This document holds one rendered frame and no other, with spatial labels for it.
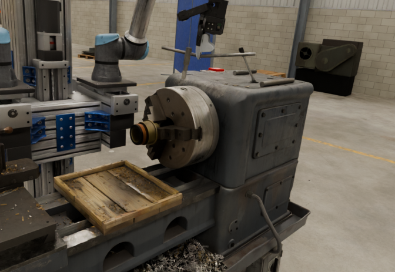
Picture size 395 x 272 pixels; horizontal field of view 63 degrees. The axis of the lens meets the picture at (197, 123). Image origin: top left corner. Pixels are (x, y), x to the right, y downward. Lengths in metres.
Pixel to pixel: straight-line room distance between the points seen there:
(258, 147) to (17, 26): 1.19
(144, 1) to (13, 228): 1.10
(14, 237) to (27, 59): 1.03
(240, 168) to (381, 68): 9.85
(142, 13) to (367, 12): 9.84
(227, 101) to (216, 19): 0.30
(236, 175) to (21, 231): 0.76
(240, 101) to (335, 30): 10.17
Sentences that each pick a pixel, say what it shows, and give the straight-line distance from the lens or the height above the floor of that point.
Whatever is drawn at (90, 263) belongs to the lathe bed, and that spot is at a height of 0.77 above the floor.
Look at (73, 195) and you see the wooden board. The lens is 1.15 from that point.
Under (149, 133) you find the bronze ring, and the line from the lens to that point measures 1.14.
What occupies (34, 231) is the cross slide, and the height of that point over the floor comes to 0.97.
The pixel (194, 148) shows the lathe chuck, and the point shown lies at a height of 1.05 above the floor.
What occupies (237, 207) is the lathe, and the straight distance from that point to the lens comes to 1.41.
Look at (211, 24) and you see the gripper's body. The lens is 1.14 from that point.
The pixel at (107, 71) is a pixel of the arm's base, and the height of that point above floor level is 1.22.
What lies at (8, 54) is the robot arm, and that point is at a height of 1.29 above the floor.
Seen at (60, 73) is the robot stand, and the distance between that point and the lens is 1.71.
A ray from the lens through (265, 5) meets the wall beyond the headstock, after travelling 12.24.
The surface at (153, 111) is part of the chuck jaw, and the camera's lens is 1.21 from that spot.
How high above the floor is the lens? 1.46
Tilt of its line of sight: 16 degrees down
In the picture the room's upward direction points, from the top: 5 degrees clockwise
